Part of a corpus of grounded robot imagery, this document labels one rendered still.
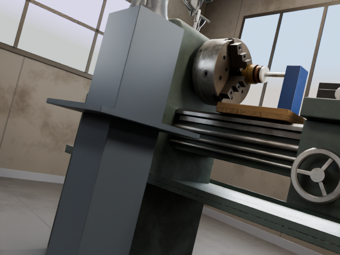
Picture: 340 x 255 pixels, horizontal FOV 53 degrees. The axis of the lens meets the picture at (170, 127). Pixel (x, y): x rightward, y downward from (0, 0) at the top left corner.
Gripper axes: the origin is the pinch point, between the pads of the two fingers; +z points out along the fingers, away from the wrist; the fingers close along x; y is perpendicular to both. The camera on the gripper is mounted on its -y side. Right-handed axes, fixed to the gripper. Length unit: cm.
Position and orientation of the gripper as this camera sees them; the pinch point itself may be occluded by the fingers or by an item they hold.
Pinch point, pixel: (193, 13)
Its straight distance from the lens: 174.7
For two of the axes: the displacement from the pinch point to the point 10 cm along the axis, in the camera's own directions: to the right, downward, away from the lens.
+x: 7.1, 1.4, -6.9
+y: -6.6, -2.1, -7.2
